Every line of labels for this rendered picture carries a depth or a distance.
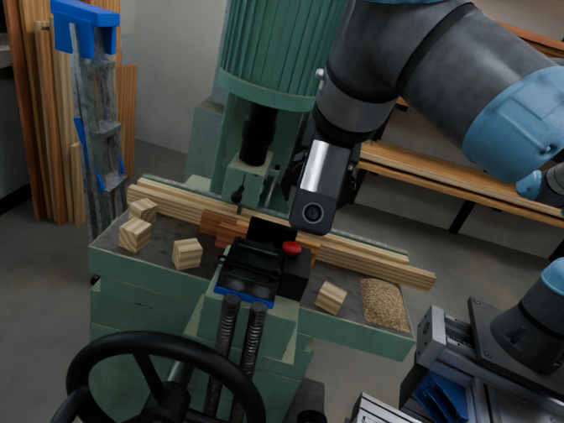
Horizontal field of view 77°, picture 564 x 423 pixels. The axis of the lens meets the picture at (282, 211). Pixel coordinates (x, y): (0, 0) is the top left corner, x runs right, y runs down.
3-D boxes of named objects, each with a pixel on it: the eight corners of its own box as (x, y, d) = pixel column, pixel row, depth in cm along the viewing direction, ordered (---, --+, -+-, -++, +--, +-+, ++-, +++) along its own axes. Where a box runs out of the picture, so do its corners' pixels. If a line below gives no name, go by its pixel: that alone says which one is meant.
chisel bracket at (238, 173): (218, 205, 68) (227, 165, 64) (235, 177, 80) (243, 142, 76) (256, 216, 68) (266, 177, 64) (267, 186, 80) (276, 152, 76)
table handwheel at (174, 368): (295, 400, 43) (228, 500, 57) (305, 290, 60) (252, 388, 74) (62, 318, 41) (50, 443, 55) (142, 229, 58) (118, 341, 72)
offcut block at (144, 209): (156, 221, 72) (158, 205, 70) (139, 228, 69) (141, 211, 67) (144, 214, 74) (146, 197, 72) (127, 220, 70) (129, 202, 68)
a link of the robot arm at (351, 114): (401, 113, 31) (311, 86, 31) (379, 148, 35) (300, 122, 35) (405, 61, 35) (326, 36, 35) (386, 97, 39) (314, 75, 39)
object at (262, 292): (212, 292, 52) (219, 263, 49) (231, 249, 61) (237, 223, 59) (299, 317, 52) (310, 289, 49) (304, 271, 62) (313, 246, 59)
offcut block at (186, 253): (193, 255, 67) (195, 237, 65) (199, 266, 65) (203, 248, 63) (171, 258, 64) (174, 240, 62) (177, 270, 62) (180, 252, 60)
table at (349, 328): (49, 309, 56) (47, 280, 53) (139, 216, 83) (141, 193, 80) (415, 413, 57) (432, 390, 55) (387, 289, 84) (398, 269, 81)
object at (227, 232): (214, 246, 71) (218, 225, 68) (216, 241, 72) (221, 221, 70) (306, 273, 71) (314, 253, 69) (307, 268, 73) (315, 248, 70)
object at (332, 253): (126, 204, 75) (127, 187, 73) (131, 200, 77) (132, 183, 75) (428, 292, 77) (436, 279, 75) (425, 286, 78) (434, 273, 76)
